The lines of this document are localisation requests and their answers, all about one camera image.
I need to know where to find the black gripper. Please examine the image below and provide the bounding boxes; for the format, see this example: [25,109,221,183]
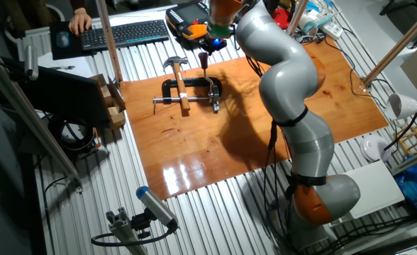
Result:
[199,33,228,57]

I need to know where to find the black C-clamp with screw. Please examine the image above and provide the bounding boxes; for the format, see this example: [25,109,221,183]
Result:
[152,76,223,115]

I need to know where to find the person's bare hand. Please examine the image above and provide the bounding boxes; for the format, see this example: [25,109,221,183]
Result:
[68,7,93,38]

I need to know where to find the orange and black teach pendant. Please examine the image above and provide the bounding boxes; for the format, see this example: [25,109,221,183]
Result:
[165,0,211,41]

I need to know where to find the red round object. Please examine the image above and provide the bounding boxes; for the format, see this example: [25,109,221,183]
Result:
[271,7,295,30]

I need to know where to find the black computer keyboard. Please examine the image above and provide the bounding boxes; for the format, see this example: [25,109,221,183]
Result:
[79,19,170,51]

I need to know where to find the wooden block stack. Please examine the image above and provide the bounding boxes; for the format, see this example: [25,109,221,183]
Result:
[89,73,127,130]

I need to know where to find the white paper sheet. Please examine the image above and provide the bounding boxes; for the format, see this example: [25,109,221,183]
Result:
[38,52,94,79]

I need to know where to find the glossy brown wooden board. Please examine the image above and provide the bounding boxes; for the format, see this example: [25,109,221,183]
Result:
[119,37,389,201]

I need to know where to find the black mouse pad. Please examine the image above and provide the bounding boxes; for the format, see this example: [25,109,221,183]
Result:
[49,20,96,61]

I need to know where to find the grey computer mouse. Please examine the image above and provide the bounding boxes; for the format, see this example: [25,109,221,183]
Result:
[55,30,70,49]

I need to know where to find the black flat panel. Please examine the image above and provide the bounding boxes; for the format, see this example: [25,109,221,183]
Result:
[2,56,112,128]

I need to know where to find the black round reel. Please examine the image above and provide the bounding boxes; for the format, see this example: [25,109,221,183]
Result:
[48,115,101,157]

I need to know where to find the white round stand base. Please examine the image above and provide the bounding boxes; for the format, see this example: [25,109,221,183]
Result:
[359,134,392,164]

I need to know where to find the white desk lamp shade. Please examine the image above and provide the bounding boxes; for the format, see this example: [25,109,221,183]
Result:
[384,92,417,152]

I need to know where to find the small wooden rack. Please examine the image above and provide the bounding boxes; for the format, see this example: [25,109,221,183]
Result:
[392,118,417,157]

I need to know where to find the aluminium bar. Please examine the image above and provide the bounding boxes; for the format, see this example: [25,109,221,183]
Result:
[389,144,417,176]

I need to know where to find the green gripper mount flange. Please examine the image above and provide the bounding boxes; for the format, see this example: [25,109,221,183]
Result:
[208,24,233,39]

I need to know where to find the wooden handled claw hammer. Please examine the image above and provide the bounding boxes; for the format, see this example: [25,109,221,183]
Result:
[162,55,191,113]

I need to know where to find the metal stand post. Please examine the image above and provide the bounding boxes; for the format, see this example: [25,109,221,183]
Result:
[286,0,309,37]

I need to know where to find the slanted wooden post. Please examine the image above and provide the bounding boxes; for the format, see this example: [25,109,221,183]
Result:
[95,0,124,84]
[362,1,417,86]

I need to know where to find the thin black cable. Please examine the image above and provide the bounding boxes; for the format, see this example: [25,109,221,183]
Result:
[321,35,389,109]

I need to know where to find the silver camera with blue cap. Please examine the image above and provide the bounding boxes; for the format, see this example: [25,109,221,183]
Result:
[135,186,180,231]

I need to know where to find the silver cylindrical camera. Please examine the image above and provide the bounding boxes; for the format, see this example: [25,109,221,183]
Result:
[23,44,40,81]

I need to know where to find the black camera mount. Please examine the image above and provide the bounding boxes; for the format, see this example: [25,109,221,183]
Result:
[130,208,153,240]

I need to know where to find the long aluminium rail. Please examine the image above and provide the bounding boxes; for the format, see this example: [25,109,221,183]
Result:
[0,49,84,193]

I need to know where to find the short aluminium profile post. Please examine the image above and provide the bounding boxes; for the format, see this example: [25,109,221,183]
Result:
[105,207,149,255]

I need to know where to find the black camera cable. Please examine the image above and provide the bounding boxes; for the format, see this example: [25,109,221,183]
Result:
[90,226,178,248]

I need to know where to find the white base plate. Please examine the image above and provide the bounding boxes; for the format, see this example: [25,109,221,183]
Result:
[343,159,406,220]

